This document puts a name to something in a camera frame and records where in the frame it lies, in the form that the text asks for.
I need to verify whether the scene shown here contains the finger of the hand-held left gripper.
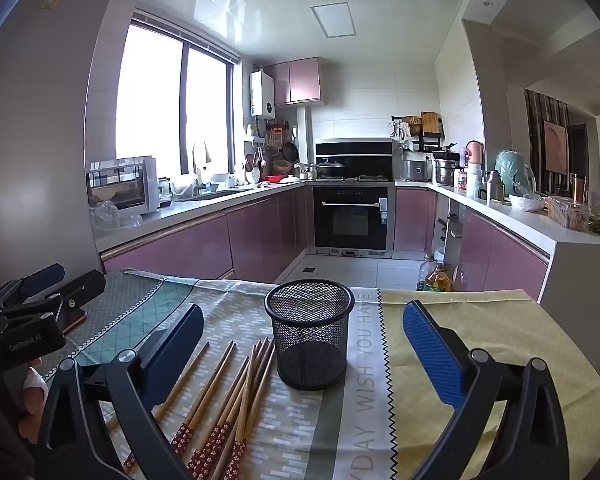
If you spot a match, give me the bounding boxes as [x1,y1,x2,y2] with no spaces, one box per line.
[0,263,66,317]
[0,269,107,331]

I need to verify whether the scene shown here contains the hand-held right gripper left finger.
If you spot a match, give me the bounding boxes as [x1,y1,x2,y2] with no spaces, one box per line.
[36,302,205,480]

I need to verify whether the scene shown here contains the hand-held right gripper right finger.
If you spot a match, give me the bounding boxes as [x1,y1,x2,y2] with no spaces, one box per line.
[402,300,570,480]

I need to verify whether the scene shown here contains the bunch of bamboo chopsticks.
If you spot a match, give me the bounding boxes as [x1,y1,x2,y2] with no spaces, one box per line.
[107,338,277,480]

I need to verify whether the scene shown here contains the black mesh holder cup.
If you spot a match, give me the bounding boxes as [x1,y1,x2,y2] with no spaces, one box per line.
[264,280,356,391]

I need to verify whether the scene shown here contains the person's left hand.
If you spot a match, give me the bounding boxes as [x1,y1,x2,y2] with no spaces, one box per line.
[0,366,47,480]

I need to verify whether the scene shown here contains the cooking oil bottle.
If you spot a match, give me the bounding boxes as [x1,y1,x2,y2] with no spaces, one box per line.
[425,262,454,292]
[417,254,439,291]

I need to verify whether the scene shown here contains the clear plastic bag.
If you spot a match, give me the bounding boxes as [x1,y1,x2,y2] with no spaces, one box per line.
[88,199,144,234]

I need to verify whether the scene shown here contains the white countertop oven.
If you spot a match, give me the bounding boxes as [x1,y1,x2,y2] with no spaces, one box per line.
[86,155,160,214]

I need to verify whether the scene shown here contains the pink base cabinets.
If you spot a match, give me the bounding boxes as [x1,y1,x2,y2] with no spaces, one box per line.
[100,182,309,282]
[394,187,552,302]

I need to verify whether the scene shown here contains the grey refrigerator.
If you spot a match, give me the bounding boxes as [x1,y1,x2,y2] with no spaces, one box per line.
[0,0,127,301]

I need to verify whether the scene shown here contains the patterned tablecloth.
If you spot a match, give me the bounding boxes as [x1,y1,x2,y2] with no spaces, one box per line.
[30,268,600,480]

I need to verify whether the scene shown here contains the black built-in oven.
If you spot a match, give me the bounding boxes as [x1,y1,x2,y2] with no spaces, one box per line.
[312,185,389,252]

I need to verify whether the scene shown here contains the white kitchen countertop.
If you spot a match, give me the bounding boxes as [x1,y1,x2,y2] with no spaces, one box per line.
[90,179,600,262]

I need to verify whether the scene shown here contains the kitchen sink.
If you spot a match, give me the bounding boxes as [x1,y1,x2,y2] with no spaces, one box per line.
[177,187,261,205]

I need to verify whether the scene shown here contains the steel thermos flask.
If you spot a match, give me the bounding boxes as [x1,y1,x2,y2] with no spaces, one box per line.
[485,169,505,204]

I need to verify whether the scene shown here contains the white bowl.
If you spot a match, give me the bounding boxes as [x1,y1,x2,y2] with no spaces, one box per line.
[508,193,546,212]

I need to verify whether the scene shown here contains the steel stockpot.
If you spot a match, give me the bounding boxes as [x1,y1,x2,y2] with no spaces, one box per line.
[433,157,461,186]

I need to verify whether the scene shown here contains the silver rice cooker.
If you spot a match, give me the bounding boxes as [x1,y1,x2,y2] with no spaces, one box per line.
[403,158,434,182]

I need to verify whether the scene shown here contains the clear plastic food container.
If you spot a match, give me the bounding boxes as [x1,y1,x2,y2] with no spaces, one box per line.
[547,195,592,230]

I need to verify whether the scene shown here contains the kitchen window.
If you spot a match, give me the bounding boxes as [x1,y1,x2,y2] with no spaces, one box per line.
[114,9,242,181]

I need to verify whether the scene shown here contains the black wok with lid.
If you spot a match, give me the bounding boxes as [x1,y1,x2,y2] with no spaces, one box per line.
[315,158,347,180]

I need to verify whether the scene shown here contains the black range hood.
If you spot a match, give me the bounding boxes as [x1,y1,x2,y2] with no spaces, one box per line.
[314,138,394,182]

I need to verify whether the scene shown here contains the hanging kitchen utensil rack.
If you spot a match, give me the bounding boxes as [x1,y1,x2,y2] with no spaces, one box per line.
[244,119,301,181]

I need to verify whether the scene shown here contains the white water heater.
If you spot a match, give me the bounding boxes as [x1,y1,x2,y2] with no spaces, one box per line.
[250,70,277,121]

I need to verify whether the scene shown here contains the ceiling light panel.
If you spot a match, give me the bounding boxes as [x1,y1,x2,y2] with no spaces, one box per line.
[310,3,357,39]

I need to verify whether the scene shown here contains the black wall shelf rack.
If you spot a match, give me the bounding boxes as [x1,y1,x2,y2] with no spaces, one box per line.
[390,110,446,154]

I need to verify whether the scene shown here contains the pink framed wall picture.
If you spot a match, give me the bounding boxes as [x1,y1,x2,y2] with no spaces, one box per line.
[543,119,570,174]

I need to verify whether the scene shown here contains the pink wall cabinet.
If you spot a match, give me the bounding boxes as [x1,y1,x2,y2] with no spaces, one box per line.
[263,57,324,107]

